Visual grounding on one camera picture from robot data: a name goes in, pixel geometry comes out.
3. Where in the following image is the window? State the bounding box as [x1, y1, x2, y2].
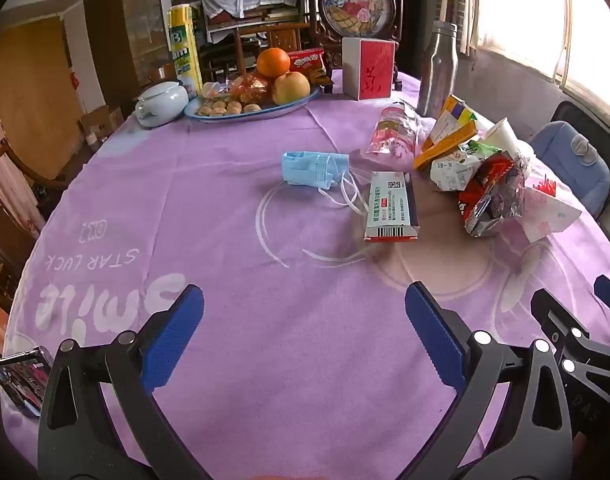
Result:
[475, 0, 610, 126]

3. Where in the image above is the carved wooden chair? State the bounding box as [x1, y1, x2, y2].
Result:
[0, 137, 68, 271]

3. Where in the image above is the orange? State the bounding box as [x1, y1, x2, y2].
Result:
[256, 47, 291, 78]

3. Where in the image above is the blue face mask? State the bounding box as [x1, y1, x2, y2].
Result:
[281, 151, 368, 213]

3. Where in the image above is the floral paper cup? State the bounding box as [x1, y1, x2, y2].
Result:
[477, 117, 523, 156]

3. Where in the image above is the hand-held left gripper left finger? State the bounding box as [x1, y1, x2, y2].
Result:
[38, 284, 221, 480]

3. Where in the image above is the stainless steel bottle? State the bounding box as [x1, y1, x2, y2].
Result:
[416, 21, 458, 118]

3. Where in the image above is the amber wrapped pastry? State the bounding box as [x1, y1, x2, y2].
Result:
[228, 74, 273, 103]

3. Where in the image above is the blue oval plate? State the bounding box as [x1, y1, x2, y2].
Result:
[184, 85, 322, 121]

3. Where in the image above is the orange yellow drink carton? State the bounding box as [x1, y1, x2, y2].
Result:
[413, 95, 480, 171]

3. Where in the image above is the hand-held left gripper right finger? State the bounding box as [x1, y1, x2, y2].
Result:
[404, 281, 574, 480]

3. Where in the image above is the pile of walnuts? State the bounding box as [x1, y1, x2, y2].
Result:
[195, 101, 262, 117]

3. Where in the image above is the red foil snack bag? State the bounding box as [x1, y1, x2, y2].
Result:
[457, 152, 528, 238]

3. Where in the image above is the wooden door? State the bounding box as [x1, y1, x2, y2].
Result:
[0, 15, 86, 181]

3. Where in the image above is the black smartphone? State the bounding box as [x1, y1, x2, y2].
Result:
[0, 346, 53, 418]

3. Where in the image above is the white medicine box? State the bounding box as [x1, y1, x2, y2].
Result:
[362, 171, 421, 245]

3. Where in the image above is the round embroidered table screen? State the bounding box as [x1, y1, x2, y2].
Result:
[307, 0, 403, 68]

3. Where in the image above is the red biscuit packet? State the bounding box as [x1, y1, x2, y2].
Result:
[286, 47, 326, 75]

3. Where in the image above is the blue chair cushion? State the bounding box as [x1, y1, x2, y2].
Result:
[527, 121, 610, 216]

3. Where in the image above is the cardboard box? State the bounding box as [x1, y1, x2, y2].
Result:
[80, 105, 125, 148]

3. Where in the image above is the white ceramic pot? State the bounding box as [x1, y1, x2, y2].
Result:
[135, 81, 190, 127]

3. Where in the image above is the wooden glass cabinet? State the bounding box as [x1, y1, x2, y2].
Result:
[82, 0, 173, 106]

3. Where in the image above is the red and white box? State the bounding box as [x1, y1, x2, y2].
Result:
[341, 36, 397, 102]

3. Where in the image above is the pink printed paper napkin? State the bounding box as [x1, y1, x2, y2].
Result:
[517, 172, 583, 243]

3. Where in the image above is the green white snack packet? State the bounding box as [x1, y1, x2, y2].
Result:
[430, 140, 500, 193]

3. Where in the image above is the wooden armchair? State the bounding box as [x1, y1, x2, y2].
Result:
[234, 22, 312, 78]

